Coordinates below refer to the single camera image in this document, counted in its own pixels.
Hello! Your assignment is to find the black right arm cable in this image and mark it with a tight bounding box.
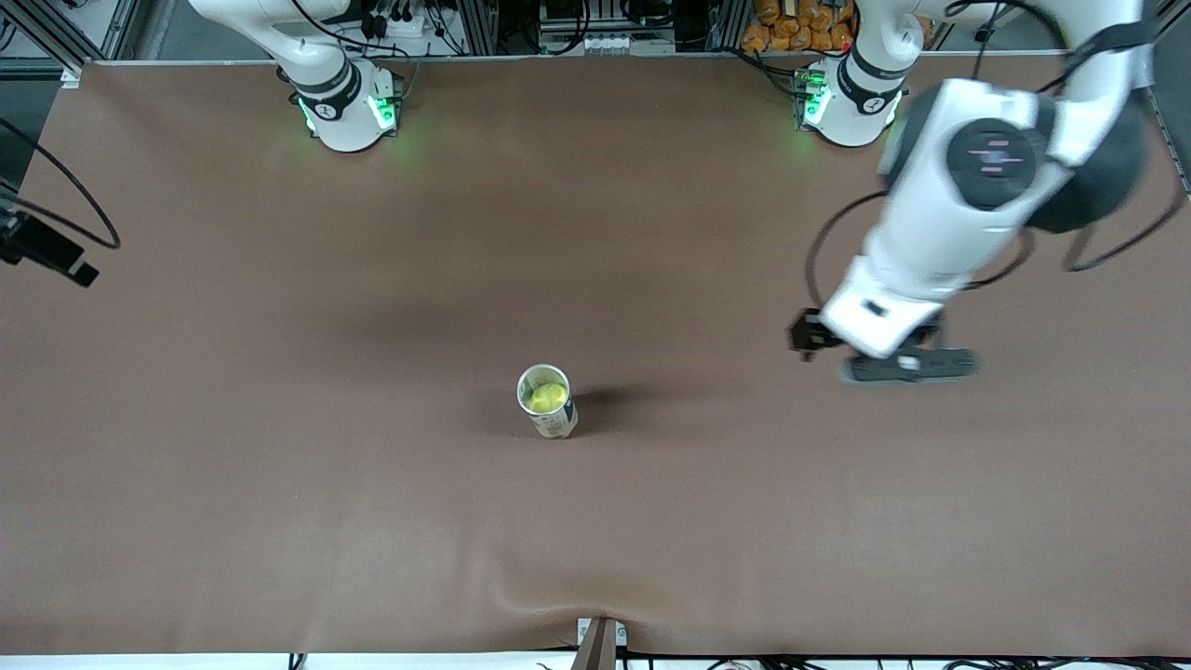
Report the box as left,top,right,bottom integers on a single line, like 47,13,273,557
0,116,122,250

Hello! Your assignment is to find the white power strip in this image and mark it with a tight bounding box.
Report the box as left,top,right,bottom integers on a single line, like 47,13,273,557
366,7,427,40

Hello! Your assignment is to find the orange bagged goods pile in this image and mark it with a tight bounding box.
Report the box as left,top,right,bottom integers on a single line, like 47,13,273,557
742,0,857,53

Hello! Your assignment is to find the silver table edge bracket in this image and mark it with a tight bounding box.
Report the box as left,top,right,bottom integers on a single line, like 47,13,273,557
569,616,630,670

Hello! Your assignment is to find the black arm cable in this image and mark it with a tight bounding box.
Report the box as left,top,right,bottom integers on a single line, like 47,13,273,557
0,116,122,250
805,0,1191,308

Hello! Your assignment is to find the aluminium frame profile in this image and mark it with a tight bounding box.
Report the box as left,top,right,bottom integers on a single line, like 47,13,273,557
0,0,141,89

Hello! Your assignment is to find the brown table mat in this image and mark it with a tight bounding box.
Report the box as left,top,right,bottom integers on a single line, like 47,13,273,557
0,51,1191,658

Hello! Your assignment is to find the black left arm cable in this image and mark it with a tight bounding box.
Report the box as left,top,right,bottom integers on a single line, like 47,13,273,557
805,0,1191,308

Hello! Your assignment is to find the white blue tennis ball can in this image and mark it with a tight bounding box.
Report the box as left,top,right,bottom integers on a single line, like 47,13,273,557
516,364,580,440

